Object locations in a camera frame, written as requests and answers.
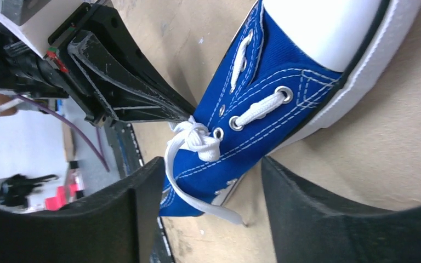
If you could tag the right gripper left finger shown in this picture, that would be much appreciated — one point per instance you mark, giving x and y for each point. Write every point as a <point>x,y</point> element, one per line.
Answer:
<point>91,229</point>

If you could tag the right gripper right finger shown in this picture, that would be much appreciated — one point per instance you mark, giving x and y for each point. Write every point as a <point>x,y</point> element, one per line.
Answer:
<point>311,224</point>

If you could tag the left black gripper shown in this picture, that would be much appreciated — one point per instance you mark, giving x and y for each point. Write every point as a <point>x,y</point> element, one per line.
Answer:
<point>108,76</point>

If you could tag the white shoelace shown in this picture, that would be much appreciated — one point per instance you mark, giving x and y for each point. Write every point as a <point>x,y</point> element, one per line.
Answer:
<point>197,138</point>

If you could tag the blue canvas sneaker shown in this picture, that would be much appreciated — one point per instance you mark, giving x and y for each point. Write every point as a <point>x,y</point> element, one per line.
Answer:
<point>293,68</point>

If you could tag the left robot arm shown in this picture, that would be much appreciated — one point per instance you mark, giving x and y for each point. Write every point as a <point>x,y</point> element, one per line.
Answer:
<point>23,72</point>

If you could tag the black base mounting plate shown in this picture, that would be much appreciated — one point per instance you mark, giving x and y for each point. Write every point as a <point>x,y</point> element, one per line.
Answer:
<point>150,241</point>

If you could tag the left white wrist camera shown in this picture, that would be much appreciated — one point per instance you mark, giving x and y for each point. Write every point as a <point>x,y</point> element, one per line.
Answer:
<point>33,22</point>

